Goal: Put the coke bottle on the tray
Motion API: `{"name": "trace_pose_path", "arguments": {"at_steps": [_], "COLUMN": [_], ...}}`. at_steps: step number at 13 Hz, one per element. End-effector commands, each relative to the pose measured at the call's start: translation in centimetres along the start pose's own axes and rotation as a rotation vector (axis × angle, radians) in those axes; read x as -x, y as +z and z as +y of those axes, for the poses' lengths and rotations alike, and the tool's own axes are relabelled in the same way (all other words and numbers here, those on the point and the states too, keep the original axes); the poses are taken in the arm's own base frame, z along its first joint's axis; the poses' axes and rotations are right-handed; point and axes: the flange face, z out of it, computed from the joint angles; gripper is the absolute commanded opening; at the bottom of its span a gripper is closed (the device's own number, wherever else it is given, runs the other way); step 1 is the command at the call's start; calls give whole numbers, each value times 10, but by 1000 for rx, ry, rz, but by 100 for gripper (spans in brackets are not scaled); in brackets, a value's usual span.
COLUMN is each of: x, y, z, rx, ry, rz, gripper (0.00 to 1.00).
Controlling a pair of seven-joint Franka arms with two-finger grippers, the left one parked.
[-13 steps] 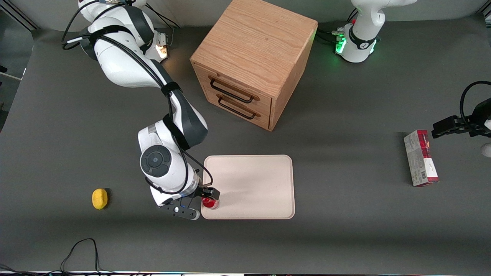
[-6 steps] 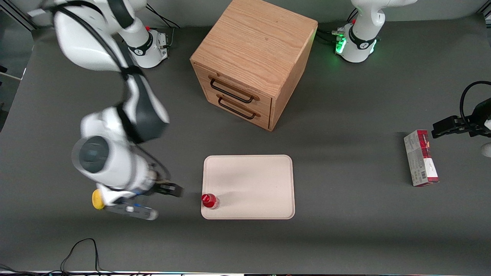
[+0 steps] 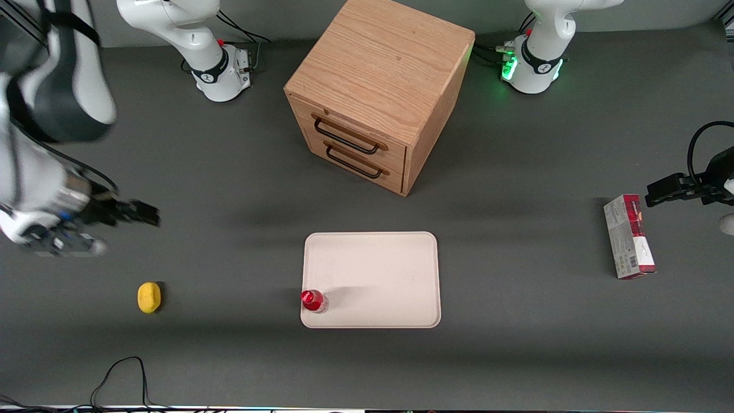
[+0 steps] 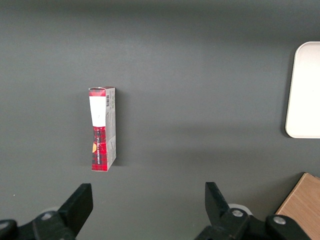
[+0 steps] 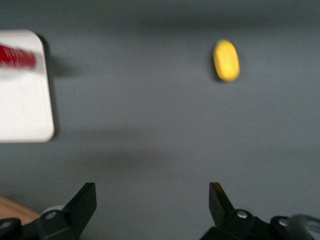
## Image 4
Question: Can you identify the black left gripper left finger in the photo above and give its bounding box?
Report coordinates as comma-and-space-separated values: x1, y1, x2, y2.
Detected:
0, 183, 94, 240

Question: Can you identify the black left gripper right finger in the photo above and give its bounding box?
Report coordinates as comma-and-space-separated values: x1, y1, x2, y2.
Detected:
194, 181, 312, 240

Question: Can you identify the white plastic tray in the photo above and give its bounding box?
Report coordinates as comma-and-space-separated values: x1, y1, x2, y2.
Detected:
284, 41, 320, 139

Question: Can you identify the red tartan cardboard box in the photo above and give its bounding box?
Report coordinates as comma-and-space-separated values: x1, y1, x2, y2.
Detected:
88, 86, 117, 173

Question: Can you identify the light wooden board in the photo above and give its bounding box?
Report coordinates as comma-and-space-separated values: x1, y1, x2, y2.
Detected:
275, 172, 320, 240

